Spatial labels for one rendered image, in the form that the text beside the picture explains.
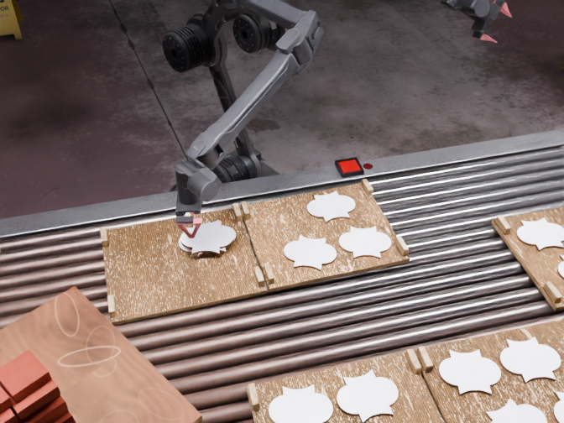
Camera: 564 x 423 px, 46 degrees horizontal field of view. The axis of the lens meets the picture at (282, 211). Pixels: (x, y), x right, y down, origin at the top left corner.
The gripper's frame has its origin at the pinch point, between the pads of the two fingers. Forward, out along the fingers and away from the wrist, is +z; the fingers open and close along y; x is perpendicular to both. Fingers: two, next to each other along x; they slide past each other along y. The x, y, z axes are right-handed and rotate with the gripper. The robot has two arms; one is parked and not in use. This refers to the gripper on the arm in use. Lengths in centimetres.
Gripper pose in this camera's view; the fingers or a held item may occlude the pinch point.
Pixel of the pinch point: (192, 223)
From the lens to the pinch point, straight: 185.1
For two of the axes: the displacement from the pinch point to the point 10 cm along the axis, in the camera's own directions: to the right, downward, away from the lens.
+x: -10.0, 0.3, -0.4
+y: -0.5, -6.5, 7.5
